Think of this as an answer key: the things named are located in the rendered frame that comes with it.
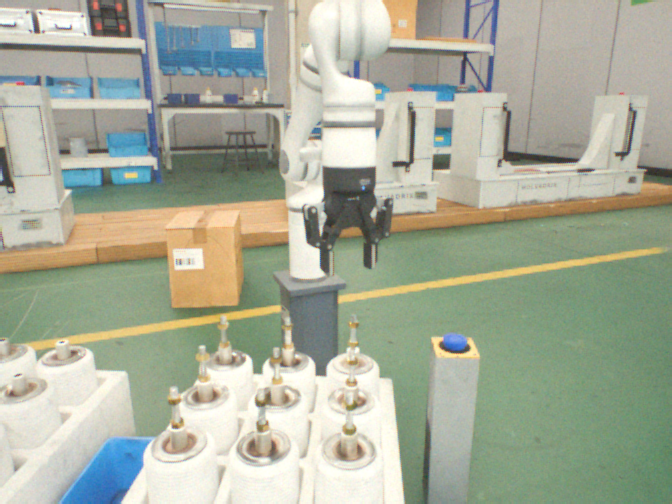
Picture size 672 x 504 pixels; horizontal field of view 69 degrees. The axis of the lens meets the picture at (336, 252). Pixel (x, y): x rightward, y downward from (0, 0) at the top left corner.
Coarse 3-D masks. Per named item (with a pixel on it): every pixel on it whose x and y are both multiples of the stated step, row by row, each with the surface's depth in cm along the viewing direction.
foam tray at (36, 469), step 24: (120, 384) 98; (72, 408) 88; (96, 408) 89; (120, 408) 98; (72, 432) 82; (96, 432) 90; (120, 432) 98; (24, 456) 76; (48, 456) 76; (72, 456) 82; (24, 480) 71; (48, 480) 76; (72, 480) 83
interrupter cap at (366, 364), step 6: (342, 354) 92; (360, 354) 92; (336, 360) 90; (342, 360) 90; (360, 360) 90; (366, 360) 90; (372, 360) 90; (336, 366) 88; (342, 366) 88; (348, 366) 89; (360, 366) 89; (366, 366) 88; (372, 366) 88; (342, 372) 86; (348, 372) 86; (360, 372) 86; (366, 372) 86
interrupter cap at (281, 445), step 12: (252, 432) 70; (276, 432) 70; (240, 444) 68; (252, 444) 68; (276, 444) 68; (288, 444) 67; (240, 456) 65; (252, 456) 65; (264, 456) 65; (276, 456) 65
